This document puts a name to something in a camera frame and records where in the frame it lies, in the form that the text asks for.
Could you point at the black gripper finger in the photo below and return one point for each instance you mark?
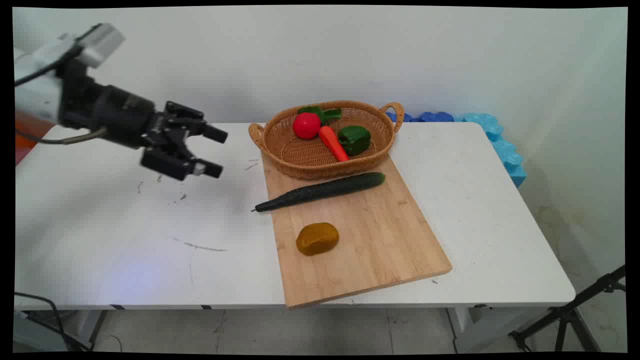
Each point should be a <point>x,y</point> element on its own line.
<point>192,122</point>
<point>172,164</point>

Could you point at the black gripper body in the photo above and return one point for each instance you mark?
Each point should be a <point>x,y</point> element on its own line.
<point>122,115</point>

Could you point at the dark green cucumber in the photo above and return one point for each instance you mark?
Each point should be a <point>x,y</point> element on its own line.
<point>320,191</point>

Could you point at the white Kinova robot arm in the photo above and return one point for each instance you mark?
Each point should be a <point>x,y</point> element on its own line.
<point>37,95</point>

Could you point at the orange box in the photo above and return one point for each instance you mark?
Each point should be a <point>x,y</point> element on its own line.
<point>29,132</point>

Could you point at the woven wicker basket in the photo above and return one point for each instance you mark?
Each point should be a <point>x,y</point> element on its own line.
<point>310,155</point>

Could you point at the green leafy toy vegetable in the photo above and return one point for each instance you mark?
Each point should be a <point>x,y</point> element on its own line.
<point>327,114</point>

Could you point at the orange toy carrot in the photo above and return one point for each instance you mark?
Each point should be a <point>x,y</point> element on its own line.
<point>333,143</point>

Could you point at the green toy bell pepper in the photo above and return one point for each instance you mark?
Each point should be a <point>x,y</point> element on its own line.
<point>354,139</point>

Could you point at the brown toy potato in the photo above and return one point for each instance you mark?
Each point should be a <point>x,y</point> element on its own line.
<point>317,239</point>

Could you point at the wooden cutting board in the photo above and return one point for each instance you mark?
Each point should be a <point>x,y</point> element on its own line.
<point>360,240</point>

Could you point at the dark blue foam piece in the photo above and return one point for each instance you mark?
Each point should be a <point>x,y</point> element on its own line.
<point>400,118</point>
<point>436,117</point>

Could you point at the light blue foam piece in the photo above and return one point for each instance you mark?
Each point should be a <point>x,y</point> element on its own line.
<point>502,147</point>

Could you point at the white table leg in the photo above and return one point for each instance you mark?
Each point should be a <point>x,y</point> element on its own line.
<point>470,327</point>

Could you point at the black tripod stand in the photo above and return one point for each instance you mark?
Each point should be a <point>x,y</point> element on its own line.
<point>567,314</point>

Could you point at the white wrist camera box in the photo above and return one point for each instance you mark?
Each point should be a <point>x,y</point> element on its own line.
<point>100,44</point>

